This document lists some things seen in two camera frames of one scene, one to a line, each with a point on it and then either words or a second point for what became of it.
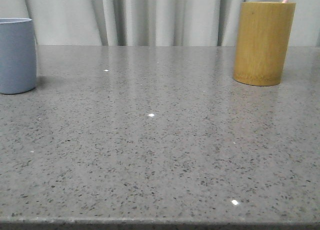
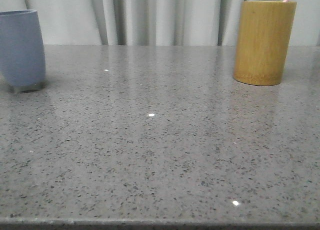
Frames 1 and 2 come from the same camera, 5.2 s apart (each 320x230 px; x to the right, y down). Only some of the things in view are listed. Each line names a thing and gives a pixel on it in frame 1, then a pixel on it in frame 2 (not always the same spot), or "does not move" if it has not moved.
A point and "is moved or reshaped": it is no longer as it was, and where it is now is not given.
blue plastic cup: x=18 y=55 is moved or reshaped
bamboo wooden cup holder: x=263 y=34 does not move
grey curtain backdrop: x=151 y=17 does not move
